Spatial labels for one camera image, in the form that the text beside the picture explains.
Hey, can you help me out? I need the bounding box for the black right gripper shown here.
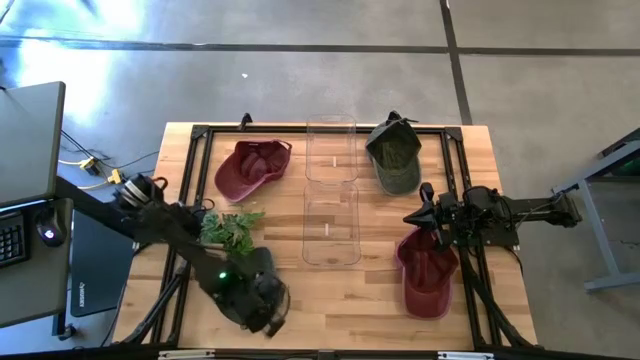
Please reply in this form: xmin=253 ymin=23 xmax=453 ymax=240
xmin=402 ymin=182 xmax=469 ymax=253

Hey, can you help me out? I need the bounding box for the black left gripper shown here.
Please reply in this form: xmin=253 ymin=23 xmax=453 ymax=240
xmin=227 ymin=247 xmax=292 ymax=337

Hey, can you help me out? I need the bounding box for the dark green baseball cap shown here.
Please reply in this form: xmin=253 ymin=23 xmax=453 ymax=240
xmin=364 ymin=110 xmax=424 ymax=197

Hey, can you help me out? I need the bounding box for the maroon baseball cap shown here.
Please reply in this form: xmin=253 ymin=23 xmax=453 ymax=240
xmin=213 ymin=138 xmax=294 ymax=204
xmin=394 ymin=225 xmax=460 ymax=321

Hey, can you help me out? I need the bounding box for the black crossbar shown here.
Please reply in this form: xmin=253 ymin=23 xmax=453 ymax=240
xmin=0 ymin=344 xmax=640 ymax=360

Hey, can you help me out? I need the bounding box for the green leafy plant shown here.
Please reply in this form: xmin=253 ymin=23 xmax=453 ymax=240
xmin=198 ymin=209 xmax=266 ymax=260

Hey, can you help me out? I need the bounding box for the clear plastic bin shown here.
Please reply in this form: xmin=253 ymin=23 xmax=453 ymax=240
xmin=301 ymin=180 xmax=362 ymax=267
xmin=304 ymin=112 xmax=360 ymax=184

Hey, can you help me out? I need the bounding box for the black Husky storage box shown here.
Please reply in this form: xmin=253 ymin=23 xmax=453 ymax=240
xmin=69 ymin=209 xmax=136 ymax=318

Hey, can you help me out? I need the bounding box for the black desk support beam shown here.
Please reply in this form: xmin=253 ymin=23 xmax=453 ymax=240
xmin=53 ymin=174 xmax=126 ymax=236

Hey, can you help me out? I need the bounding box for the black computer mouse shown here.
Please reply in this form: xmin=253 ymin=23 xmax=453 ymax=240
xmin=33 ymin=207 xmax=67 ymax=248

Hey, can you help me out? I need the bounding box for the grey side desk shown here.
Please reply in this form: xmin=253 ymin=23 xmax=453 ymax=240
xmin=0 ymin=197 xmax=75 ymax=330

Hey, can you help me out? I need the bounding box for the black keyboard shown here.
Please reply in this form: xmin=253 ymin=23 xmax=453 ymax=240
xmin=0 ymin=210 xmax=29 ymax=269

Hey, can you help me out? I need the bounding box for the white bracket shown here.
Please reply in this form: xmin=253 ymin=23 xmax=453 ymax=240
xmin=437 ymin=350 xmax=495 ymax=360
xmin=158 ymin=348 xmax=217 ymax=360

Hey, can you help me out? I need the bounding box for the black aluminium rig frame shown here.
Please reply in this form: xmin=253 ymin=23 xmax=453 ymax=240
xmin=117 ymin=122 xmax=539 ymax=351

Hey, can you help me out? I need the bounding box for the grey metal table frame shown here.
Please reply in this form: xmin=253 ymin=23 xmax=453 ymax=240
xmin=552 ymin=127 xmax=640 ymax=294

